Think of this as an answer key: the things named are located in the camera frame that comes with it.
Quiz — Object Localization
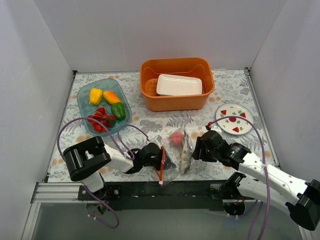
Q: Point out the floral table mat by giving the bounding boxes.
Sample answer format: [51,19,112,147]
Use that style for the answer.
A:
[47,69,279,183]

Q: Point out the clear zip top bag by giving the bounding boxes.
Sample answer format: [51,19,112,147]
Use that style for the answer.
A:
[155,126,195,187]

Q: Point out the purple cable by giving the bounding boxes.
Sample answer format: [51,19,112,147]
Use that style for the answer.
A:
[209,115,271,240]
[56,117,151,161]

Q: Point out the yellow fake bell pepper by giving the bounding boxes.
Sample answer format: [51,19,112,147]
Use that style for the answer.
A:
[89,88,103,106]

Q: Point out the orange plastic bin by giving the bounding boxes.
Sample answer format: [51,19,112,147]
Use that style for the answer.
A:
[140,57,215,112]

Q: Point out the teal transparent plastic tray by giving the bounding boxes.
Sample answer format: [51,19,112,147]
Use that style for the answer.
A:
[76,78,133,137]

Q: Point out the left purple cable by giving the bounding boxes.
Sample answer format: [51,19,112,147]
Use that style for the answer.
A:
[56,117,151,161]

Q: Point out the pink fake peach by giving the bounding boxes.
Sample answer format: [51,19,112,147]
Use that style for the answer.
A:
[169,132,185,147]

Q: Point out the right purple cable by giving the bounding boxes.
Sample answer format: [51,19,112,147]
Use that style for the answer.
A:
[209,115,271,240]

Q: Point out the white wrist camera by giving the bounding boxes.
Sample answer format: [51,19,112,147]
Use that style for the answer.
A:
[205,122,223,133]
[147,135,162,148]

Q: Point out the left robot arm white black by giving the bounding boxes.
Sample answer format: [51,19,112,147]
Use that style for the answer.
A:
[63,136,166,200]

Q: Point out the watermelon pattern round plate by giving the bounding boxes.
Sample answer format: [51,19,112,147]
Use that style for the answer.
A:
[215,103,254,136]

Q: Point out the orange yellow fake mango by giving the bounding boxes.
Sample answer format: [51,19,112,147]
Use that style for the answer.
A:
[103,90,122,105]

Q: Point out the white rectangular tray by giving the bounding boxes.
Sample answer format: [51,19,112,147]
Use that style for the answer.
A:
[156,74,203,96]

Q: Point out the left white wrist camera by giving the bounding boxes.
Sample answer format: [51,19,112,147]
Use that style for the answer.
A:
[147,135,162,148]

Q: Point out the green fake bell pepper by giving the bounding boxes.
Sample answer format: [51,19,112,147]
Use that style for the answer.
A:
[110,102,126,121]

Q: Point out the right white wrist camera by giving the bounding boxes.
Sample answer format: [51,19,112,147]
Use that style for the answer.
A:
[205,122,223,133]

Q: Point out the red fake strawberries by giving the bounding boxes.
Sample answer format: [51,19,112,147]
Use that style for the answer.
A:
[87,106,117,133]

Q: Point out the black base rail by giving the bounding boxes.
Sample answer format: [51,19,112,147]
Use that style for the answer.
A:
[77,179,253,212]

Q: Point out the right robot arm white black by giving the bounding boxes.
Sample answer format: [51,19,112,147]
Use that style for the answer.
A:
[192,130,320,231]

